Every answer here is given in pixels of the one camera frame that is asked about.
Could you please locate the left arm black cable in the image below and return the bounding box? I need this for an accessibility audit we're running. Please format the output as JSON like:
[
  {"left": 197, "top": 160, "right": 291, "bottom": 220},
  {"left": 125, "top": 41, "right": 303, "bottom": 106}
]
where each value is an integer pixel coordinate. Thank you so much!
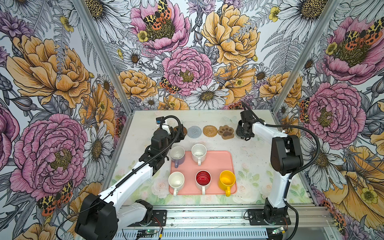
[{"left": 55, "top": 115, "right": 183, "bottom": 240}]

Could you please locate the grey woven round coaster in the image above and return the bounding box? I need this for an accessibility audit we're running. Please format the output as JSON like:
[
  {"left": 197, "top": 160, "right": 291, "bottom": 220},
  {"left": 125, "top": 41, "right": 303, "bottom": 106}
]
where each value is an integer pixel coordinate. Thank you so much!
[{"left": 187, "top": 126, "right": 202, "bottom": 139}]

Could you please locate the green circuit board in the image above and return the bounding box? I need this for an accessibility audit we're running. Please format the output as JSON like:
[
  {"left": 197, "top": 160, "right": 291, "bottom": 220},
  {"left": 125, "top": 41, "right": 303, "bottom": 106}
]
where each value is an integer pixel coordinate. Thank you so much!
[{"left": 136, "top": 229, "right": 159, "bottom": 240}]

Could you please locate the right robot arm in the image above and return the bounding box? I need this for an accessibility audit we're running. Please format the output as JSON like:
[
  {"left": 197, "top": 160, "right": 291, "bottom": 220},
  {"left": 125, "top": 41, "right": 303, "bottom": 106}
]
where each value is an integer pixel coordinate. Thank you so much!
[{"left": 236, "top": 110, "right": 304, "bottom": 225}]

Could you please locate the pink silicone tray mat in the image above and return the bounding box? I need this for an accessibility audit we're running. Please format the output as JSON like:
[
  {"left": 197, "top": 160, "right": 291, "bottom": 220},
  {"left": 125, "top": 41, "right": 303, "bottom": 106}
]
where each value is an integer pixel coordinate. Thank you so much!
[{"left": 169, "top": 151, "right": 237, "bottom": 197}]

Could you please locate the aluminium front rail frame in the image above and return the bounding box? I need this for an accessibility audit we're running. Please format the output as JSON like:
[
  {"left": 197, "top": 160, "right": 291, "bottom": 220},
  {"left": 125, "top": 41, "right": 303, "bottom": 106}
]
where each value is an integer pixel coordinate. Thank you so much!
[{"left": 112, "top": 206, "right": 342, "bottom": 240}]

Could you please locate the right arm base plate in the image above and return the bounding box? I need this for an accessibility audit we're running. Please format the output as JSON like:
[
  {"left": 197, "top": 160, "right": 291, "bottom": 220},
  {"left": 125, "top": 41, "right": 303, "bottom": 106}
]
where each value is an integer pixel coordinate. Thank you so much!
[{"left": 246, "top": 208, "right": 292, "bottom": 226}]

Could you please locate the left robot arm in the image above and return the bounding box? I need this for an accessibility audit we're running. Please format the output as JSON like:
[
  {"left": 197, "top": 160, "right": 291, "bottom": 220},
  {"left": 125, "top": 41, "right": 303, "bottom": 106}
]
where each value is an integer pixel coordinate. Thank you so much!
[{"left": 75, "top": 125, "right": 185, "bottom": 240}]

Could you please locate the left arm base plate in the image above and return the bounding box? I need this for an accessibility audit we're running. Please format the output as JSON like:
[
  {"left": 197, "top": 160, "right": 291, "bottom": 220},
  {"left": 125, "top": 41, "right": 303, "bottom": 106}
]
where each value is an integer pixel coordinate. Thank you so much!
[{"left": 129, "top": 210, "right": 168, "bottom": 227}]

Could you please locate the lavender mug white inside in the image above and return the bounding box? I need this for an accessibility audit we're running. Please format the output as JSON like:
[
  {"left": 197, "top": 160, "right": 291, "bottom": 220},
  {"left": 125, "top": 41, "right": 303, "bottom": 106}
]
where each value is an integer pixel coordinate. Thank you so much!
[{"left": 170, "top": 146, "right": 186, "bottom": 169}]

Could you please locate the red inside mug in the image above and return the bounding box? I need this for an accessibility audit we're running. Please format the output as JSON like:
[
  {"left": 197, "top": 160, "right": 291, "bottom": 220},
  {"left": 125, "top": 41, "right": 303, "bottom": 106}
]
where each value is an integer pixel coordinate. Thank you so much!
[{"left": 195, "top": 170, "right": 212, "bottom": 195}]

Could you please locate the white speckled mug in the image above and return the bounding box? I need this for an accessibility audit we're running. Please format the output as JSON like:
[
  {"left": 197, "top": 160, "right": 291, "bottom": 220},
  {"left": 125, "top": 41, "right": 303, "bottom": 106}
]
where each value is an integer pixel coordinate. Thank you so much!
[{"left": 191, "top": 144, "right": 207, "bottom": 166}]

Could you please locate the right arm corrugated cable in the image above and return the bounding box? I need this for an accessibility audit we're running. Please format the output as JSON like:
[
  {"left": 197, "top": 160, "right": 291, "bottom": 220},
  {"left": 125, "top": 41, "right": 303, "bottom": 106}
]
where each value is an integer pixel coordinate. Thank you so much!
[{"left": 239, "top": 100, "right": 322, "bottom": 240}]

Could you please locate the brown paw shaped coaster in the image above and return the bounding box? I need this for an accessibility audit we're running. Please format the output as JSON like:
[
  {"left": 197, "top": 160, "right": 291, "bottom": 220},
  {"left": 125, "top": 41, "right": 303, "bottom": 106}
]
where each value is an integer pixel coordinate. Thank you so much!
[{"left": 218, "top": 125, "right": 235, "bottom": 140}]

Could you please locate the yellow mug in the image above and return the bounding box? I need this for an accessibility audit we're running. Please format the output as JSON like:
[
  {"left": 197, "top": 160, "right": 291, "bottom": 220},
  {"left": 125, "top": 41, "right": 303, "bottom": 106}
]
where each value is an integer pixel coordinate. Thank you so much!
[{"left": 219, "top": 170, "right": 236, "bottom": 197}]

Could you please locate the tan rattan round coaster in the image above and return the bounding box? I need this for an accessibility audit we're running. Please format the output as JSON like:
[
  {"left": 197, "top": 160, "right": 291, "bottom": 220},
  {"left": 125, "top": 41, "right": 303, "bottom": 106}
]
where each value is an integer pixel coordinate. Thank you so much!
[{"left": 203, "top": 125, "right": 218, "bottom": 138}]

